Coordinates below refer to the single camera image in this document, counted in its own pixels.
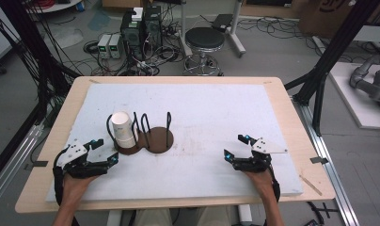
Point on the light wooden table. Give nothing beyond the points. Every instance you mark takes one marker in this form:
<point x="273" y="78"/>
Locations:
<point x="69" y="94"/>

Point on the black flat device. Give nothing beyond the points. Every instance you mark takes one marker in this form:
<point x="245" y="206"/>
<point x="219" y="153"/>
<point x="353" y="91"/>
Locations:
<point x="222" y="22"/>

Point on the thin wooden stick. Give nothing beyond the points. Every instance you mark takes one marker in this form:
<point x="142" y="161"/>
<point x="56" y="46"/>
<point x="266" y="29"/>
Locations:
<point x="310" y="185"/>

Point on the person's left hand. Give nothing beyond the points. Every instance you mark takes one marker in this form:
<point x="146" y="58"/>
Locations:
<point x="73" y="188"/>

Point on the white platform board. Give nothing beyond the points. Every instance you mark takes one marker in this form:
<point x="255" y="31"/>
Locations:
<point x="351" y="100"/>

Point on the black computer tower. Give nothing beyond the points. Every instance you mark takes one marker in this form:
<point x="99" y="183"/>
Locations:
<point x="131" y="34"/>
<point x="153" y="25"/>

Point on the person's left leg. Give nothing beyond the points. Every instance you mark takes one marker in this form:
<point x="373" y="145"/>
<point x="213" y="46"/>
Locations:
<point x="153" y="218"/>

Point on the aluminium rail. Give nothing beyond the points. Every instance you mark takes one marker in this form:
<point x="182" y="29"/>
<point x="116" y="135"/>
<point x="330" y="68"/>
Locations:
<point x="12" y="163"/>
<point x="326" y="175"/>

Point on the person's right hand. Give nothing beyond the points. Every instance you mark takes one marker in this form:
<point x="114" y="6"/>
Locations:
<point x="260" y="182"/>

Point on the person's right leg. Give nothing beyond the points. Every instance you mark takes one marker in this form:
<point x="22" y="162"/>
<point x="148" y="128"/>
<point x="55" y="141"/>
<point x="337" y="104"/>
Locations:
<point x="216" y="217"/>

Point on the brown cardboard box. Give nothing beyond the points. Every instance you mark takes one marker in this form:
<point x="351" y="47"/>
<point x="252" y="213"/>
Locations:
<point x="319" y="15"/>

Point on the black round stool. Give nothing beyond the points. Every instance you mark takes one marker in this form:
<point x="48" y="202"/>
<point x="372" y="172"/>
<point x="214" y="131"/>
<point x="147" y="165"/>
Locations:
<point x="204" y="37"/>

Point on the person's leg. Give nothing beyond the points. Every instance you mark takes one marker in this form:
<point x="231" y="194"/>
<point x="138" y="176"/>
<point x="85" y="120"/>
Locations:
<point x="153" y="218"/>
<point x="216" y="217"/>

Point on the white table leg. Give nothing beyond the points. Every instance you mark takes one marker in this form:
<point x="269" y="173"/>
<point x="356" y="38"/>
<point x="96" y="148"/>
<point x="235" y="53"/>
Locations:
<point x="245" y="215"/>
<point x="114" y="218"/>

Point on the black metal frame post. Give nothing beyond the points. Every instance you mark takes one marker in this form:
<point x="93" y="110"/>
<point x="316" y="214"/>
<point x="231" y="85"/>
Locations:
<point x="31" y="47"/>
<point x="332" y="53"/>

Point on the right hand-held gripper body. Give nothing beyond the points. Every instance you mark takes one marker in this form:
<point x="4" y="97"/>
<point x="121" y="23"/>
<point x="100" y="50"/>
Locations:
<point x="257" y="160"/>

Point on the white foam mat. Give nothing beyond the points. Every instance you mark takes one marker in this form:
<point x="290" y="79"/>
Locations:
<point x="194" y="103"/>

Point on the stack of white cups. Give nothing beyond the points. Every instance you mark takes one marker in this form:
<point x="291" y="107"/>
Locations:
<point x="123" y="128"/>

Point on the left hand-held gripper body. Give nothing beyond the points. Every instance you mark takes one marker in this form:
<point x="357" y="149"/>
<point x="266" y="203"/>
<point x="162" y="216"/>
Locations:
<point x="74" y="163"/>

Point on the small white box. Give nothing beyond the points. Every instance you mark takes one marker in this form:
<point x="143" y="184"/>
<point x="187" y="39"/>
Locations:
<point x="137" y="14"/>

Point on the grey power supply unit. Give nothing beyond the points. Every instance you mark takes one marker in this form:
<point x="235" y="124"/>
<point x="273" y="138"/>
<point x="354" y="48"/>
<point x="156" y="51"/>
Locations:
<point x="115" y="45"/>
<point x="103" y="45"/>

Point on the black tape piece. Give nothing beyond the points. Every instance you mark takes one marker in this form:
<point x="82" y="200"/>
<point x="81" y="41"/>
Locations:
<point x="319" y="160"/>
<point x="37" y="164"/>

